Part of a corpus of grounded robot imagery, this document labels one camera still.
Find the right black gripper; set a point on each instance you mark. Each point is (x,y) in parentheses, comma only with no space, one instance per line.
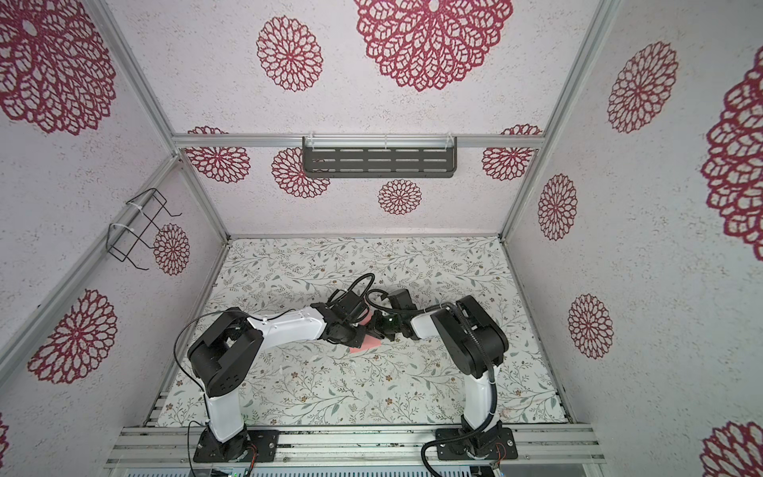
(376,326)

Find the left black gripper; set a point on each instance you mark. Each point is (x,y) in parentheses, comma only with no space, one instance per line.
(359,339)

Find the pink square paper sheet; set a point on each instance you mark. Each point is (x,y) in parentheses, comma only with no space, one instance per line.
(371,340)

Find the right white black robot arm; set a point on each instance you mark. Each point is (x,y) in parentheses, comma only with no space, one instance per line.
(474,341)

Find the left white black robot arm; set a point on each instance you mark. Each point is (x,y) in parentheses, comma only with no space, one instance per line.
(223,355)

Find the right wrist camera with cable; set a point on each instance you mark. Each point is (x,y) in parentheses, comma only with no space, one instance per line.
(396,302)

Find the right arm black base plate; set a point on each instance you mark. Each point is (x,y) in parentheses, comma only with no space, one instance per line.
(477,444)

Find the dark grey slotted wall shelf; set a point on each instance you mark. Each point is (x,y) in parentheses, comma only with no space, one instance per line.
(381,159)

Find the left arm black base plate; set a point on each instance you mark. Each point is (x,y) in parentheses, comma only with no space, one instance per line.
(246,446)

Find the black wire wall rack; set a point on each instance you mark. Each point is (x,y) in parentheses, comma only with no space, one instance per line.
(125,235)

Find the aluminium front rail base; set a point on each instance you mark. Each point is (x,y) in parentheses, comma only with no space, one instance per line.
(365,445)

